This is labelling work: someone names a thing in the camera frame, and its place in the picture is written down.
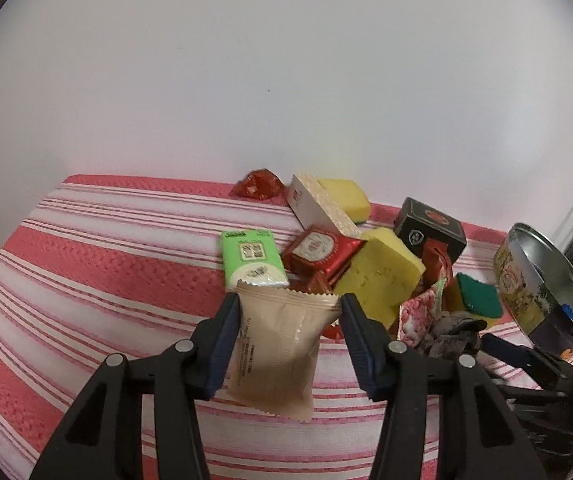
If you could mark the red candy wrapper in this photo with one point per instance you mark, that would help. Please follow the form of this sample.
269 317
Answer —
259 185

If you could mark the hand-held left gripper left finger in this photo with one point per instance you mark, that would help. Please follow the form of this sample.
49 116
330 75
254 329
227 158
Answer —
224 345

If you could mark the black box with red emblem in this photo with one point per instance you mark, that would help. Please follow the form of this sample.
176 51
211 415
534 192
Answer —
426 230

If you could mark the red white striped cloth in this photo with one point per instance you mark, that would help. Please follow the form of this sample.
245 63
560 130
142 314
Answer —
91 270

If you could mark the beige snack packet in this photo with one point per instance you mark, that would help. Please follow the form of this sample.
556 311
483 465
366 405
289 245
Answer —
276 350

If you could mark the yellow green scouring sponge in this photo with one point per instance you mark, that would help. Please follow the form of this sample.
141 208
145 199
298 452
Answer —
346 197
381 270
476 295

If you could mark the white textured box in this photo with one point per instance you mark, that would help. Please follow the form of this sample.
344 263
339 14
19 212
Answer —
306 205

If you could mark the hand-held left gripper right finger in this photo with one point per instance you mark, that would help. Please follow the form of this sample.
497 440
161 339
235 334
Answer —
361 350

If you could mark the round metal cookie tin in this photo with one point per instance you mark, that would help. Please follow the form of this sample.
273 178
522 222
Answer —
516 280

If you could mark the black sock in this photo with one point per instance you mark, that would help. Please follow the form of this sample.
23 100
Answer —
451 340

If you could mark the pink patterned packet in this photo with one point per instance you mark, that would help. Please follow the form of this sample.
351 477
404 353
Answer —
416 315

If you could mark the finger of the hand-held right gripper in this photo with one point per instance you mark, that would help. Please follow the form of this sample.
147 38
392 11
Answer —
506 347
531 394

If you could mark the red snack packet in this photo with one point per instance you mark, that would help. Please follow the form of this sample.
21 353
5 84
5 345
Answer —
316 250
316 284
332 331
434 265

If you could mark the green tissue pack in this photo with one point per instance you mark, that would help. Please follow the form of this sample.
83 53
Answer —
251 260

